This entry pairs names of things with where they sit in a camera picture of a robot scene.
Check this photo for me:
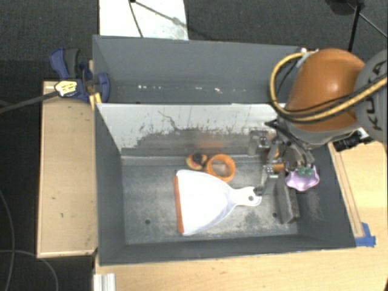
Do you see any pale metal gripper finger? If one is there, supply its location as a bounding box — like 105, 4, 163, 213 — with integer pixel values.
248, 129, 273, 156
255, 165, 279, 196

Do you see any purple flower-shaped dish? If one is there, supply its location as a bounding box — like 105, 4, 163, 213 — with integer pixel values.
284, 164, 321, 192

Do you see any dark grey flat block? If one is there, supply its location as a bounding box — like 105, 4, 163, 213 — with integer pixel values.
274, 174, 301, 225

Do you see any yellow red and black toy food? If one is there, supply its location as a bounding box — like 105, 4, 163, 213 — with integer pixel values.
185, 152, 210, 172

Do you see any white dustpan with orange edge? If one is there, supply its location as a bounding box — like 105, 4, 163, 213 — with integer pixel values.
173, 169, 263, 237

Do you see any grey metal bin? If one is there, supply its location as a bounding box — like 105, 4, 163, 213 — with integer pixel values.
92, 35, 357, 266

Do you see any pale wood board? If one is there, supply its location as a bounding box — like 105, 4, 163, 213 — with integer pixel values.
36, 80, 99, 259

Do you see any orange ring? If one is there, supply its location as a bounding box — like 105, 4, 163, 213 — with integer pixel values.
206, 153, 237, 184

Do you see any black cylinder on white bracket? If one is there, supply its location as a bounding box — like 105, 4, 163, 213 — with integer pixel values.
333, 128, 372, 152

